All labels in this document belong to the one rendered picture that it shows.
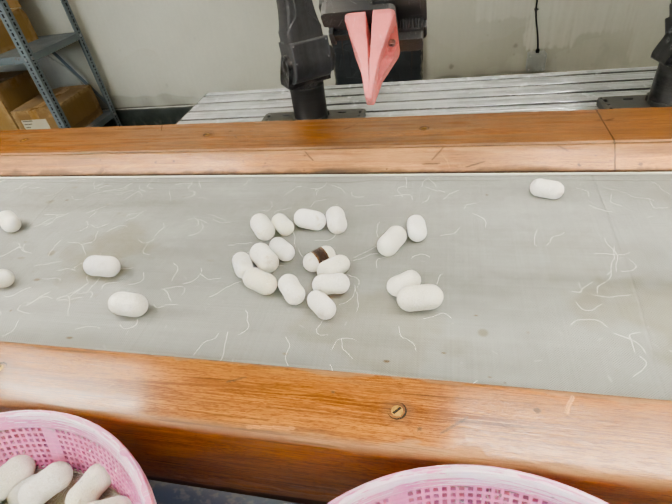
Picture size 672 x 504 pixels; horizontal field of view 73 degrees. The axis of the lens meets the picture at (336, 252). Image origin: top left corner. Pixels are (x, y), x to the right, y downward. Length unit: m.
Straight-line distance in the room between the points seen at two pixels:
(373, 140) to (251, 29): 2.06
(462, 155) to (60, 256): 0.47
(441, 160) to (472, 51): 1.95
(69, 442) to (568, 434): 0.32
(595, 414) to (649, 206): 0.28
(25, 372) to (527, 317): 0.38
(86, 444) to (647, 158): 0.58
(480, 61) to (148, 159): 2.04
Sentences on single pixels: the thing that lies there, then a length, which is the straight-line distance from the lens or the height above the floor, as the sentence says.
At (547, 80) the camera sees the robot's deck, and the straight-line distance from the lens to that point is 1.04.
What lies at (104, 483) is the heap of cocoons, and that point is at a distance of 0.37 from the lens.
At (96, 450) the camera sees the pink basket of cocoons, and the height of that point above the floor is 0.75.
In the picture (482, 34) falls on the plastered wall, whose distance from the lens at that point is 2.48.
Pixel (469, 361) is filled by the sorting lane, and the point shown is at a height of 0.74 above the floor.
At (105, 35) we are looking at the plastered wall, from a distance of 2.99.
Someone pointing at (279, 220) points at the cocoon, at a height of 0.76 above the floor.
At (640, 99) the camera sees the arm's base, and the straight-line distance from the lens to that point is 0.95.
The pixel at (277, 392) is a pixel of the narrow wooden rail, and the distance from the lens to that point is 0.32.
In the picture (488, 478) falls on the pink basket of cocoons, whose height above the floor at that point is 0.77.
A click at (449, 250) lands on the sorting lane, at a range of 0.44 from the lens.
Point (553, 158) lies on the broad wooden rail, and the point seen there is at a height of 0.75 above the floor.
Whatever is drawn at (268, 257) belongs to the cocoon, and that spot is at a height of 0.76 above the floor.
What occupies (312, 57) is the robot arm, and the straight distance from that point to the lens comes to 0.82.
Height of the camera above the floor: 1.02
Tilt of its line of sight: 39 degrees down
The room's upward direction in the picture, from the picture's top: 9 degrees counter-clockwise
